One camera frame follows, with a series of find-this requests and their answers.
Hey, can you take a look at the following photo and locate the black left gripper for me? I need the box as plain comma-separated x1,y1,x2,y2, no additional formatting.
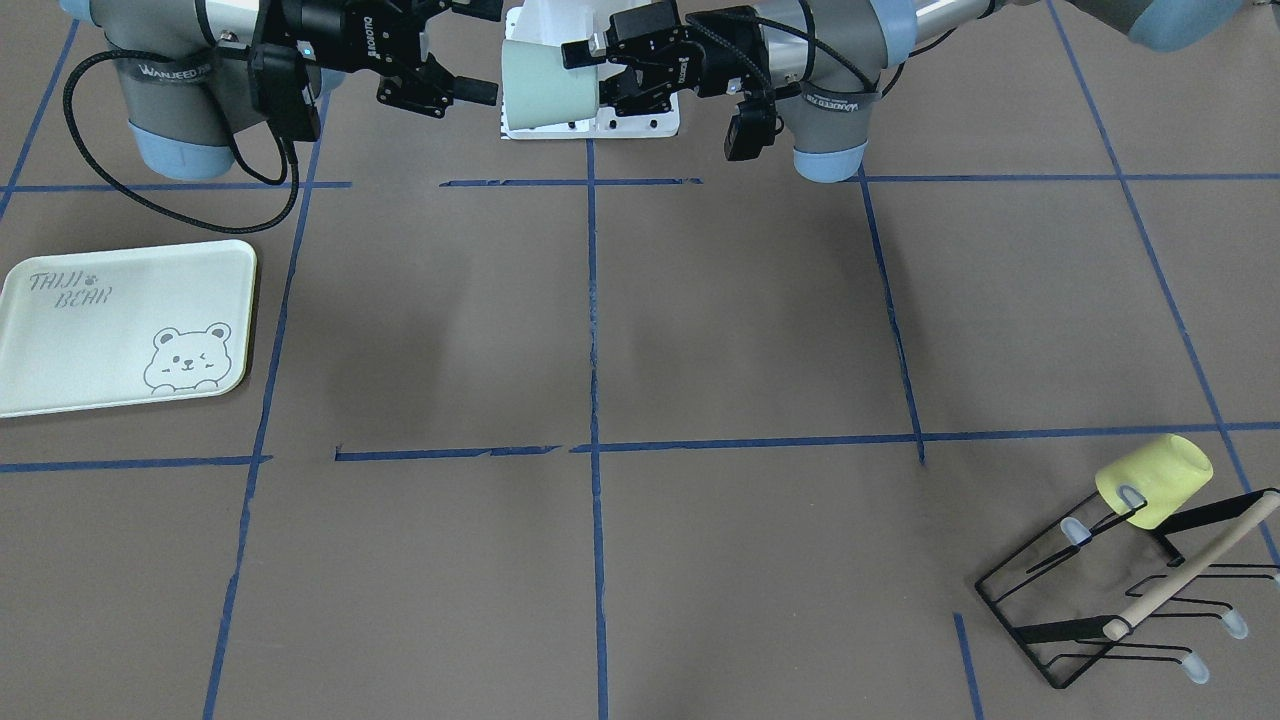
561,5,762,117

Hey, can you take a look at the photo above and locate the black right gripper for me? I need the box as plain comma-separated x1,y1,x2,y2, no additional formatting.
262,0,504,118

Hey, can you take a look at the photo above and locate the pale green cup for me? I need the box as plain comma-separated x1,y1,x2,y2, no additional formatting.
500,40,602,131

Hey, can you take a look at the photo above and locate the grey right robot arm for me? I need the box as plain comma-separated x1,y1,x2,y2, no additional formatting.
61,1,503,181

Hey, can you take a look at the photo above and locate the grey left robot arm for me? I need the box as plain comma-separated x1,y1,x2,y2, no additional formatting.
561,1,1004,183

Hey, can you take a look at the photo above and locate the pale green bear tray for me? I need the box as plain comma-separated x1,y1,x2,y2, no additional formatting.
1,240,259,418

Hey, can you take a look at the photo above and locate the yellow cup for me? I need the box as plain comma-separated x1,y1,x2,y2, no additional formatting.
1094,434,1213,530

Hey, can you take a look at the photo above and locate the crossing blue tape strip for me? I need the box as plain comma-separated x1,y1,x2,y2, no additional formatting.
333,420,1279,462

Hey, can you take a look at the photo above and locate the long blue tape strip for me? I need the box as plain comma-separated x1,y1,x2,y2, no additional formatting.
585,140,611,719

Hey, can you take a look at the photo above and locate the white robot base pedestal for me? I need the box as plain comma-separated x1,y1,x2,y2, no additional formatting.
500,1,680,141

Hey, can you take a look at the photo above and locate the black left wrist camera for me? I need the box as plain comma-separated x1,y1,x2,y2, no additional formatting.
723,99,782,161

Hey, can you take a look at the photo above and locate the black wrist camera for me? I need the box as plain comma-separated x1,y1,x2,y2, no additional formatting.
248,44,321,142
723,99,782,161

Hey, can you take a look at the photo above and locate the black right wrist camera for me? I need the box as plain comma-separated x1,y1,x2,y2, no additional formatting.
248,44,321,142

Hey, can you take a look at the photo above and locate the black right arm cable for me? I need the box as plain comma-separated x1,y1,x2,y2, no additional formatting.
61,45,302,236

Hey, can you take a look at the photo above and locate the black wire cup rack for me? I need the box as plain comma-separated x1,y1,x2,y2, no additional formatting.
974,488,1277,691

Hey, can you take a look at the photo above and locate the wooden rack handle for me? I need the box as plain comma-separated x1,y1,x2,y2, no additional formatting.
1102,488,1279,641

